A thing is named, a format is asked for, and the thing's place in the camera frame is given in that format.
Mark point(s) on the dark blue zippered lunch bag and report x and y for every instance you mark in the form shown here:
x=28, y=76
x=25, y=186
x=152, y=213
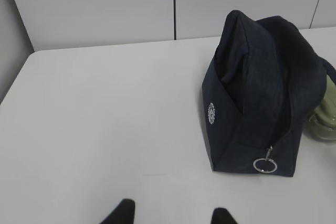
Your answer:
x=263, y=81

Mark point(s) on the green lidded glass food container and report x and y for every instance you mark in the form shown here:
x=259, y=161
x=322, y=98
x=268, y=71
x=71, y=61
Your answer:
x=322, y=120

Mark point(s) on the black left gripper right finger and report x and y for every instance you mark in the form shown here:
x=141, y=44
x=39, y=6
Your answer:
x=222, y=216

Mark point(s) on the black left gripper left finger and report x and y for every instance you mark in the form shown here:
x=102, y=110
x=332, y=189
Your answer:
x=123, y=213

